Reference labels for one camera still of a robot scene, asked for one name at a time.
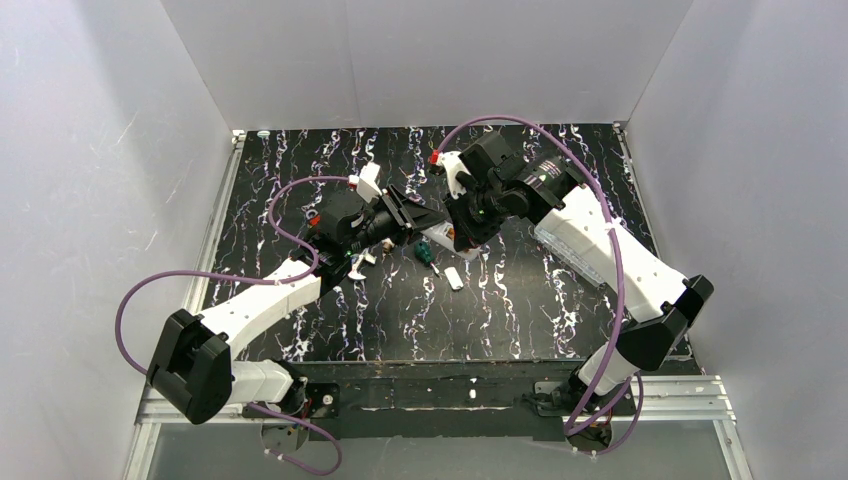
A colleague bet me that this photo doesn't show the clear plastic screw box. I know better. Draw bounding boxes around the clear plastic screw box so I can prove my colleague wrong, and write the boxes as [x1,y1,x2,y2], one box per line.
[533,226,605,287]

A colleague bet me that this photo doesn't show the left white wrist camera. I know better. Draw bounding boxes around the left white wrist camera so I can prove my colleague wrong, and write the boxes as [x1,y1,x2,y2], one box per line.
[348,162,383,203]

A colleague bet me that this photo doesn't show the white remote battery cover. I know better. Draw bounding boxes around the white remote battery cover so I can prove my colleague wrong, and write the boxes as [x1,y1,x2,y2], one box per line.
[444,267,464,291]

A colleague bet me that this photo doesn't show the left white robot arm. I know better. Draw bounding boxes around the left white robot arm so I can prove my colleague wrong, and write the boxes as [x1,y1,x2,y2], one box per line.
[147,186,447,425]

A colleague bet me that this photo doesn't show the white plastic pipe fitting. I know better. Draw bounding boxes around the white plastic pipe fitting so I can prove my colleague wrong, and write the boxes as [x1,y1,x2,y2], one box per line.
[381,239,395,255]

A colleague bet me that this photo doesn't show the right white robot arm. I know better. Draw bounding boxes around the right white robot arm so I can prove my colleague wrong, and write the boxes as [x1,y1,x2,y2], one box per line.
[429,132,714,399]

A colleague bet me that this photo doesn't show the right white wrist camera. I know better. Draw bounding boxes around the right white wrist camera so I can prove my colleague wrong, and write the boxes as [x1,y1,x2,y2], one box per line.
[428,150,470,200]

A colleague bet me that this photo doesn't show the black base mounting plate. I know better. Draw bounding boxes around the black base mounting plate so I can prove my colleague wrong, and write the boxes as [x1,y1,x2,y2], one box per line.
[295,360,581,441]

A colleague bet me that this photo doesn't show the white remote control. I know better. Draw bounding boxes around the white remote control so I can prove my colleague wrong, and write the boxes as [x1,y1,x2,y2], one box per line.
[422,221,480,260]

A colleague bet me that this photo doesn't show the green handled screwdriver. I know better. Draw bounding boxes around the green handled screwdriver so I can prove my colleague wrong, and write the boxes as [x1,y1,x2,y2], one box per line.
[414,241,440,277]

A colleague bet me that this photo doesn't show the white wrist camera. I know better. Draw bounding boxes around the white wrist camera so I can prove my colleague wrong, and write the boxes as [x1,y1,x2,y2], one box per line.
[348,162,383,203]
[428,150,470,200]

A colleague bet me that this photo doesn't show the aluminium frame rail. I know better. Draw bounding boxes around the aluminium frame rail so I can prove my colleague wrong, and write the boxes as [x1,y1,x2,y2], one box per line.
[123,130,247,479]

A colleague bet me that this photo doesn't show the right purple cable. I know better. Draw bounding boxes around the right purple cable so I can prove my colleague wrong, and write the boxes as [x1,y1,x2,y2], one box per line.
[433,116,645,456]

